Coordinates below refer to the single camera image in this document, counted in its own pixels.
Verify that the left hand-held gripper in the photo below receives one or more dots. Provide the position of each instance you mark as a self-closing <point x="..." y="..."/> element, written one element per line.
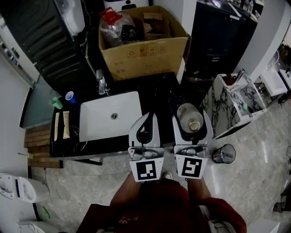
<point x="146" y="169"/>

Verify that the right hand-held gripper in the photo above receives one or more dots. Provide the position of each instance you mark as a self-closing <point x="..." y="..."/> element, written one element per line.
<point x="191" y="167"/>

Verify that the small clear glass bottle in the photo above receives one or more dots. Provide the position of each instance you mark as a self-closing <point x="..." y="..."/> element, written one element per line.
<point x="189" y="116"/>

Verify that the person's right forearm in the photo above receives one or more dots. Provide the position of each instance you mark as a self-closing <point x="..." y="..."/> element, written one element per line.
<point x="197" y="191"/>

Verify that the person's left forearm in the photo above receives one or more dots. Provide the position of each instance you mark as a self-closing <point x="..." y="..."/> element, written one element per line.
<point x="127" y="191"/>

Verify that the marble-pattern vanity cabinet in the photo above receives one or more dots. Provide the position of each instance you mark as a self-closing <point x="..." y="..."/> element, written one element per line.
<point x="220" y="109"/>

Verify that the black marble counter table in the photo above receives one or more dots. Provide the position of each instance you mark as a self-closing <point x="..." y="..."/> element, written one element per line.
<point x="157" y="91"/>

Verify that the white rectangular sink basin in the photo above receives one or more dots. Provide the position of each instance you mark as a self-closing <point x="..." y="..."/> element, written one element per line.
<point x="97" y="123"/>

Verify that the person's white shoe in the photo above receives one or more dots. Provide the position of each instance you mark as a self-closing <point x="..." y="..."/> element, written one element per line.
<point x="167" y="175"/>

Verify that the small green sponge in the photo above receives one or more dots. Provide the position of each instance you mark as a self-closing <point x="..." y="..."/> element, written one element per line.
<point x="244" y="106"/>

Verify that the tall chrome faucet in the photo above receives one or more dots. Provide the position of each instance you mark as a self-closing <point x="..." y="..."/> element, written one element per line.
<point x="101" y="84"/>

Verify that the person's red shirt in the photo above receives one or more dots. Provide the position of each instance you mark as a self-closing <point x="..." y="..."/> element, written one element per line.
<point x="159" y="214"/>

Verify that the large cardboard box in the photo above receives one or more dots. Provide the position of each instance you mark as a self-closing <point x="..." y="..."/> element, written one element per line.
<point x="147" y="61"/>

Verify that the slim angled chrome faucet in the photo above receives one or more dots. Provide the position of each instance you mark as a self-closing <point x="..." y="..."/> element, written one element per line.
<point x="241" y="75"/>

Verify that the beige tube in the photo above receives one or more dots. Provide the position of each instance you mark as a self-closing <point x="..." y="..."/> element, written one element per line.
<point x="66" y="125"/>

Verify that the blue plastic cup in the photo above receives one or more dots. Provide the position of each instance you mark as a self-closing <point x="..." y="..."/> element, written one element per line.
<point x="70" y="97"/>

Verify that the thin beige packet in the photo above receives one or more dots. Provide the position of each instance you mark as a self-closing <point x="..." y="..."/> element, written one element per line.
<point x="56" y="127"/>

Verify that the green plastic cup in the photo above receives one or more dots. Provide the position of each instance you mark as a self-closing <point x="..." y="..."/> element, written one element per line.
<point x="56" y="103"/>

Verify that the black ribbed metal appliance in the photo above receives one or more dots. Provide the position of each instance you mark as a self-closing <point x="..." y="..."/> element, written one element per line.
<point x="34" y="25"/>
<point x="66" y="72"/>

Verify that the black cabinet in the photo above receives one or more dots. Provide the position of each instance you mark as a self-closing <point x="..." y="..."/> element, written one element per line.
<point x="218" y="36"/>

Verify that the wooden pallet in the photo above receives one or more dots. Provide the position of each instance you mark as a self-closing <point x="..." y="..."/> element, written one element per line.
<point x="38" y="145"/>

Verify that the small brown cardboard box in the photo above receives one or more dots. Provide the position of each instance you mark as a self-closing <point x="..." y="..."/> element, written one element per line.
<point x="157" y="26"/>

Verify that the clear jug with red cap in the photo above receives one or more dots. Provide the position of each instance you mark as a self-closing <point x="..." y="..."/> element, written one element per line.
<point x="111" y="29"/>

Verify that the green item on floor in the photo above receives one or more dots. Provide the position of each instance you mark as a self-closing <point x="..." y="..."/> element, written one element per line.
<point x="45" y="212"/>

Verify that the white toilet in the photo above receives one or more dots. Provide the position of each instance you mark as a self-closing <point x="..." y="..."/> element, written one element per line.
<point x="25" y="188"/>

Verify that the white round appliance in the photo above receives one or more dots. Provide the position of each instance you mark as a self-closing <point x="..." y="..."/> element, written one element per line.
<point x="113" y="4"/>

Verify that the white plastic appliance panel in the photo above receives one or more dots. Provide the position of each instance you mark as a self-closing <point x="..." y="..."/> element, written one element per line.
<point x="72" y="16"/>

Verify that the white framed door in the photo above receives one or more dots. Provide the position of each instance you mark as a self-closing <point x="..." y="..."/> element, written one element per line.
<point x="13" y="59"/>

